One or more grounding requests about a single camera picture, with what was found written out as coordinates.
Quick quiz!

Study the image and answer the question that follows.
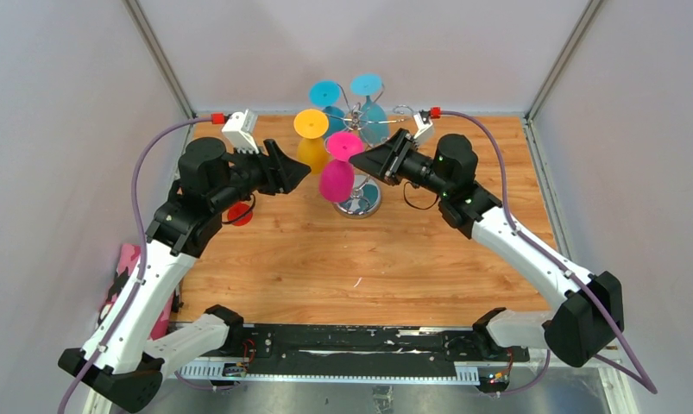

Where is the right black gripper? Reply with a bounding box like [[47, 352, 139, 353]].
[[349, 129, 451, 198]]

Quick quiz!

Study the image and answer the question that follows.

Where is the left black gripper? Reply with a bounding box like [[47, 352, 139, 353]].
[[211, 138, 311, 212]]

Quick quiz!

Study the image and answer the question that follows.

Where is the pink wine glass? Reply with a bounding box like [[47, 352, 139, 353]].
[[318, 131, 363, 203]]

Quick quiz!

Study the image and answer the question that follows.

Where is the red wine glass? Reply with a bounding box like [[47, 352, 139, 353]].
[[223, 200, 255, 226]]

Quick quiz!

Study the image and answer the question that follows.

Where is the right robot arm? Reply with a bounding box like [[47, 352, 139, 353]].
[[350, 129, 625, 367]]

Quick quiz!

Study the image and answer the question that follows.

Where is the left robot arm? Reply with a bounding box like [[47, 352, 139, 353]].
[[58, 137, 311, 413]]

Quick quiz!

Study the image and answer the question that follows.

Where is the chrome wine glass rack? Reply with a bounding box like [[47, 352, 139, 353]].
[[318, 79, 393, 219]]

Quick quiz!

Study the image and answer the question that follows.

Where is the right blue wine glass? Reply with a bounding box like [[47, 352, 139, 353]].
[[350, 73, 388, 147]]

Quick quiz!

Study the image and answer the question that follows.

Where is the blue wine glass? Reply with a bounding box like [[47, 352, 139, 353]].
[[308, 80, 345, 138], [350, 73, 388, 147]]

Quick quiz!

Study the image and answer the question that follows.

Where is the yellow wine glass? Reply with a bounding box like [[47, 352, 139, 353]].
[[293, 109, 330, 174]]

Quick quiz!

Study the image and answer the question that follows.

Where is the left blue wine glass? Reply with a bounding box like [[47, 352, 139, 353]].
[[308, 80, 345, 138]]

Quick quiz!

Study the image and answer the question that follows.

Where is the pink camouflage cloth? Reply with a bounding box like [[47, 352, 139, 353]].
[[97, 242, 176, 338]]

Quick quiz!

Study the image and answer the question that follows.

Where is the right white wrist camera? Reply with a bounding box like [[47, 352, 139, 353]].
[[413, 110, 435, 147]]

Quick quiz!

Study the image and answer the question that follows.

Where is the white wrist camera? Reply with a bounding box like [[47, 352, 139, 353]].
[[413, 110, 435, 147], [221, 109, 260, 154]]

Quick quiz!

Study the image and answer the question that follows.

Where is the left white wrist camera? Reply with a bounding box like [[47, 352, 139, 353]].
[[221, 109, 260, 154]]

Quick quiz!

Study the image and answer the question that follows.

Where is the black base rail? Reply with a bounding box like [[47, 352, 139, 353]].
[[171, 323, 550, 398]]

